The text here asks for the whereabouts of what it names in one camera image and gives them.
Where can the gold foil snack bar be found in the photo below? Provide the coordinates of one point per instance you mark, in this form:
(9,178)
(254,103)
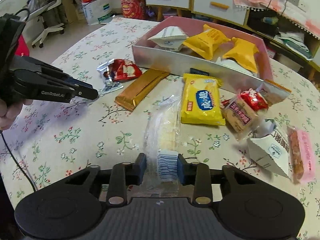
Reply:
(130,97)

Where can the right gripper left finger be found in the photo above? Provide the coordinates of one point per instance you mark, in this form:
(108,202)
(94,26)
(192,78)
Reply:
(135,171)

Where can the black bag on shelf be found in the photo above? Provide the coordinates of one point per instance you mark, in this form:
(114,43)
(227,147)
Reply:
(264,21)

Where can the white office chair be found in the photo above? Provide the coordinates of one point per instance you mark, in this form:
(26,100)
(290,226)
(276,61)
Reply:
(46,12)

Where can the yellow snack pack right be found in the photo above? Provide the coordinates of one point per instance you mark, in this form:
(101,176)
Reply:
(243,53)

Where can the pink silver snack box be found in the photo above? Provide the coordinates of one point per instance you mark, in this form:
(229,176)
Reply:
(148,55)

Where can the white triangular snack bag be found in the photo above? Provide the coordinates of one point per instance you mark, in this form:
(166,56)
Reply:
(269,148)

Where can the white orange-edged snack packet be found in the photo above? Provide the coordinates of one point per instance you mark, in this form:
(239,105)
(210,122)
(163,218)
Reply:
(272,92)

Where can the red white rice cracker pack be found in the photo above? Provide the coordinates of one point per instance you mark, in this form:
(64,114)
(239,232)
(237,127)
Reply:
(245,112)

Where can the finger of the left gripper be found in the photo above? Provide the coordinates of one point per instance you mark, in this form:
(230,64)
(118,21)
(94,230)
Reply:
(77,84)
(83,92)

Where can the floral tablecloth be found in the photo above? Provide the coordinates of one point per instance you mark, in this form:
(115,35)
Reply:
(50,141)

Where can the red cylindrical snack tub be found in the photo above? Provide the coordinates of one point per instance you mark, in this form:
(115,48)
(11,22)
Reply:
(134,9)

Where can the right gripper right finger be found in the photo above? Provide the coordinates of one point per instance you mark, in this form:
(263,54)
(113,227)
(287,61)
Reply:
(186,172)

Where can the yellow snack pack left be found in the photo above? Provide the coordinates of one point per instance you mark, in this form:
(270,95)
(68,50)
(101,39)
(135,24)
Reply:
(207,42)

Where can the pink nut bar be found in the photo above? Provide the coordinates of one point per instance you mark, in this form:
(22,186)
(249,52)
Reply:
(303,157)

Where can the white shopping bag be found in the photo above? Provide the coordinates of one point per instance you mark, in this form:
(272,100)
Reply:
(97,11)

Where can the red foil snack packet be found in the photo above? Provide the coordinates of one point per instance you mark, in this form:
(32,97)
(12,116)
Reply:
(119,70)

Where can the pink table runner cloth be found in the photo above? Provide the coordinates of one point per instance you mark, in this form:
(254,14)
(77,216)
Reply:
(287,10)

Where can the person's left hand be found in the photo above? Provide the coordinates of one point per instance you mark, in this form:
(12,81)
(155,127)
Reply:
(8,114)

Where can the yellow blue-label snack pack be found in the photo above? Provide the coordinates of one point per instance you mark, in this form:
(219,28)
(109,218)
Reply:
(201,101)

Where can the white triangular bag in box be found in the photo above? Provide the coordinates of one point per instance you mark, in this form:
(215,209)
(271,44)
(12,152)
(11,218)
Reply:
(170,38)

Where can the clear white cake snack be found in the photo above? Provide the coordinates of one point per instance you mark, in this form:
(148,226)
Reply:
(161,140)

